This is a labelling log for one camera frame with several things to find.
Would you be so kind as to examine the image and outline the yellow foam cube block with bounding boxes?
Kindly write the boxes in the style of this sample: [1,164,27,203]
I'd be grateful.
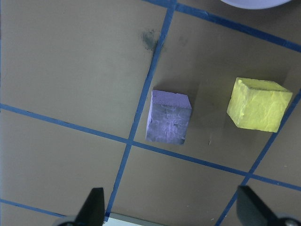
[226,77,293,133]

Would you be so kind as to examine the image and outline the light purple round plate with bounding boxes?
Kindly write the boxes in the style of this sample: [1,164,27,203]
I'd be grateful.
[220,0,292,10]

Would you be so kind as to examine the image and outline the purple foam cube block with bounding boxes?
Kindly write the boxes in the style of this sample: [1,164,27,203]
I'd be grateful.
[145,89,192,146]

